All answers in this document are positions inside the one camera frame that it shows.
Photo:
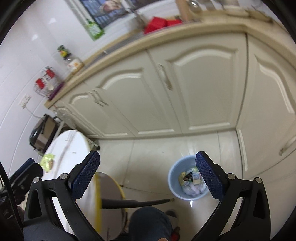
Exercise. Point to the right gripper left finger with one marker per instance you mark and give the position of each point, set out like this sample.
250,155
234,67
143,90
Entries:
41,220

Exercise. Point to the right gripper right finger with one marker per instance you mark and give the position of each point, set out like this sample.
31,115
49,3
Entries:
243,210

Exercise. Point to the green snack wrapper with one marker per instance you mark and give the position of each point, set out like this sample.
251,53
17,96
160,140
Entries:
47,162

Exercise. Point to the blue trash bin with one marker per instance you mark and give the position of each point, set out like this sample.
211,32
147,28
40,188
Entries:
185,181

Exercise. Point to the cream kitchen cabinets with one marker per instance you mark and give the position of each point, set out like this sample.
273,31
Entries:
228,90

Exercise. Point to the black silver rice cooker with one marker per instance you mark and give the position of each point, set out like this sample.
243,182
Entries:
43,133

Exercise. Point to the round white marble table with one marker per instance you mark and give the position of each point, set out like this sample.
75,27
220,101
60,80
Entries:
69,149

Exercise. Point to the round stool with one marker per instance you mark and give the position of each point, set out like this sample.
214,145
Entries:
112,206

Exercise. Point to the metal storage cart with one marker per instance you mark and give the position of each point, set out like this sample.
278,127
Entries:
64,124

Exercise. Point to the blue jeans leg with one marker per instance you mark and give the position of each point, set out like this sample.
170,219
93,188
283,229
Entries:
150,223

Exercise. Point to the small green lid jar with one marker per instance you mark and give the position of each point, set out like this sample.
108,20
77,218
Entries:
64,52

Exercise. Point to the green dish soap bottle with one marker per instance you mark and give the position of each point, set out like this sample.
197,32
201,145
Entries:
93,29

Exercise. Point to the pink cloth on faucet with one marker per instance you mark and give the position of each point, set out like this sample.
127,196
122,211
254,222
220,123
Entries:
110,5

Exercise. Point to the metal faucet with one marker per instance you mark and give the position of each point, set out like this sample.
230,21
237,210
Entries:
139,19

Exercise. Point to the wooden cutting board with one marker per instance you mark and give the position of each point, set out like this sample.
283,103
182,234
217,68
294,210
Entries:
184,10

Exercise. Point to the red plastic bag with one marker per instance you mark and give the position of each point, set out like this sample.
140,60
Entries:
157,23

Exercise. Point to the white wall socket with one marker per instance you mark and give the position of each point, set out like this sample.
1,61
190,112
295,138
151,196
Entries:
24,101

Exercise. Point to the wire utensil rack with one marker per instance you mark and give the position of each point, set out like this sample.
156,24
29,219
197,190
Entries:
48,84

